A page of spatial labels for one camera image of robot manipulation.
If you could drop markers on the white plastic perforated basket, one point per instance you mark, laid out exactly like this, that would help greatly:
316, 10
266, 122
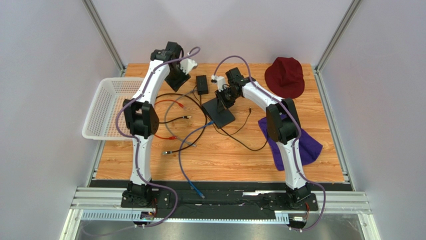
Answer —
108, 100

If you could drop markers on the purple cloth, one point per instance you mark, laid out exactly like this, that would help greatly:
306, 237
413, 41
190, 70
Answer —
309, 148

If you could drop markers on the black power adapter brick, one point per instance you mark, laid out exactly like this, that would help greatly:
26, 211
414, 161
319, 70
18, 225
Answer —
202, 84

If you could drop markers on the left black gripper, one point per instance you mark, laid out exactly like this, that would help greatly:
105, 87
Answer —
176, 85

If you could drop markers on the dark red bucket hat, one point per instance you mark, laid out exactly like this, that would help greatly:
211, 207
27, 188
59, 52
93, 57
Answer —
285, 77

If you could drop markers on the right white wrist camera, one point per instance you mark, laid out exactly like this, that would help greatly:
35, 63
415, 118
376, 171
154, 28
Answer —
220, 81

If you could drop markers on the aluminium frame rail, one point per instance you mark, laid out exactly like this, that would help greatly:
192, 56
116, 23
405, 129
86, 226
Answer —
337, 199

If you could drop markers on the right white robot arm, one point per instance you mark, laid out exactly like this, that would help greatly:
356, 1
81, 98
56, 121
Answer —
282, 125

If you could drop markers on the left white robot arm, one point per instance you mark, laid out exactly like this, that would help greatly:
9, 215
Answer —
143, 122

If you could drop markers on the dark grey network switch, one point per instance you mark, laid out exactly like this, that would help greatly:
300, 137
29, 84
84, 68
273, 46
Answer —
220, 116

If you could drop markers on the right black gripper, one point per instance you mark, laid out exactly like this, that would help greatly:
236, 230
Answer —
221, 97

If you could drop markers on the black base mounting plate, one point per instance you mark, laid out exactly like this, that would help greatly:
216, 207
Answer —
221, 201

